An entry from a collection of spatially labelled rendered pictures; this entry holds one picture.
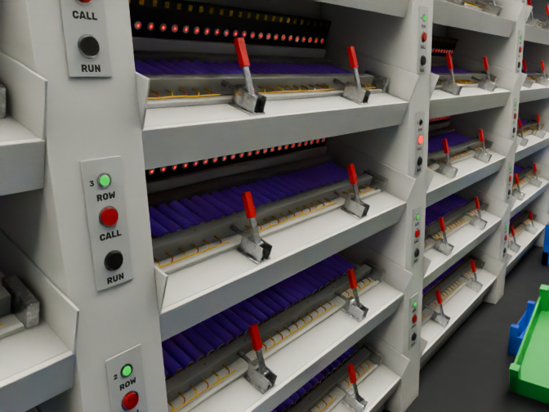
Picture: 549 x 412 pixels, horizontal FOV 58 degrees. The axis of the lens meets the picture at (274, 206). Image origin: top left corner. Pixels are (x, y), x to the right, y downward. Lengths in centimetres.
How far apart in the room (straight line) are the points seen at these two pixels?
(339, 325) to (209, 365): 28
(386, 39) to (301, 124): 36
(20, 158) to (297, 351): 53
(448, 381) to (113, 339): 98
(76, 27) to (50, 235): 18
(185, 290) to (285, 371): 26
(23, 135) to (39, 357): 19
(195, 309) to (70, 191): 21
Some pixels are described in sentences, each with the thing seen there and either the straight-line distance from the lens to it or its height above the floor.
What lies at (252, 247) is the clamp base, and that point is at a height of 51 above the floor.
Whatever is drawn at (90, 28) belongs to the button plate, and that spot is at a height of 77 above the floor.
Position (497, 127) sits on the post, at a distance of 166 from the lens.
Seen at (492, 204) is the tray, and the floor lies 33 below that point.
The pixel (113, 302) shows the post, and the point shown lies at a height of 52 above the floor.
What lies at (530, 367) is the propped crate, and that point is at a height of 3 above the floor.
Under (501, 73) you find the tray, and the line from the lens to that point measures 165.
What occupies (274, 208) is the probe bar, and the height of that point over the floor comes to 53.
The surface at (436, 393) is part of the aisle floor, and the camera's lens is 130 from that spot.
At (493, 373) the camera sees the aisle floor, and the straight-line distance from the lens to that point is 141.
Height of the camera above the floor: 71
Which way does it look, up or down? 13 degrees down
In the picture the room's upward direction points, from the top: 2 degrees counter-clockwise
